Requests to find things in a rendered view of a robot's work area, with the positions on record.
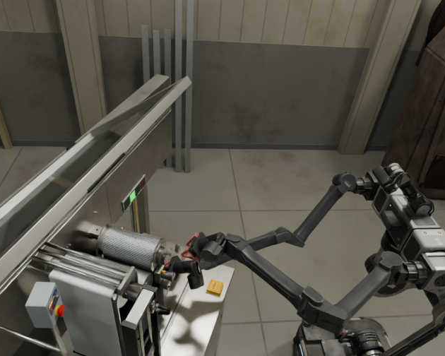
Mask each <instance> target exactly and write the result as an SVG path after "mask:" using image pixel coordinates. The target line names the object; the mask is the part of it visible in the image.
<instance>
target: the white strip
mask: <svg viewBox="0 0 445 356"><path fill-rule="evenodd" d="M26 270H27V271H31V272H33V273H37V274H40V275H43V276H46V277H48V278H49V279H50V282H51V283H56V285H57V288H58V291H59V294H60V297H61V300H62V303H63V305H64V306H65V312H64V315H63V318H64V322H65V324H66V327H67V330H68V332H69V335H70V338H71V342H72V344H73V347H74V351H73V352H74V353H76V354H79V355H82V356H122V354H121V348H120V344H119V336H118V333H117V326H116V322H115V318H114V311H113V307H112V301H111V299H113V300H115V299H116V297H117V294H115V293H113V292H114V290H111V289H108V288H105V287H102V286H99V285H96V284H93V283H89V282H87V281H84V280H81V279H78V278H75V277H72V276H69V275H67V274H64V273H60V272H58V271H54V270H53V271H52V272H50V271H46V270H44V269H41V268H38V267H36V266H32V265H28V266H27V268H26Z"/></svg>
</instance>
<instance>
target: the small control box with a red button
mask: <svg viewBox="0 0 445 356"><path fill-rule="evenodd" d="M25 308H26V309H27V311H28V313H29V316H30V318H31V320H32V323H33V325H34V327H35V328H54V327H55V325H56V322H57V319H58V317H62V316H63V315H64V312H65V306H64V305H63V303H62V300H61V297H60V294H59V291H58V288H57V285H56V283H48V282H36V283H35V286H34V288H33V289H32V292H31V293H30V296H29V298H28V300H27V302H26V304H25Z"/></svg>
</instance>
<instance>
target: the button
mask: <svg viewBox="0 0 445 356"><path fill-rule="evenodd" d="M223 285H224V283H222V282H220V281H217V280H213V279H211V280H210V283H209V286H208V289H207V292H209V293H211V294H214V295H217V296H220V293H221V292H222V289H223Z"/></svg>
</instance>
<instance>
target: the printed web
mask: <svg viewBox="0 0 445 356"><path fill-rule="evenodd" d="M159 241H160V239H156V238H153V237H149V236H146V235H142V234H139V233H136V232H132V231H129V230H125V229H122V228H120V227H115V226H112V227H111V228H109V229H108V231H107V233H106V234H105V237H104V239H103V242H102V253H103V256H104V258H106V259H109V260H112V261H116V262H119V263H122V264H125V265H127V266H134V267H135V268H138V269H141V270H143V271H147V272H150V273H152V274H153V272H152V271H151V268H150V264H151V259H152V256H153V252H154V250H155V248H156V246H157V244H158V242H159ZM135 270H136V269H135ZM135 275H136V277H135V283H138V272H137V270H136V273H135ZM113 293H115V294H117V297H116V299H115V300H113V299H111V301H112V307H113V311H114V318H115V322H116V326H117V333H118V336H119V344H120V348H121V354H122V356H126V351H125V347H124V339H123V335H122V330H121V319H120V314H119V307H118V299H119V294H118V289H117V288H116V289H115V291H114V292H113Z"/></svg>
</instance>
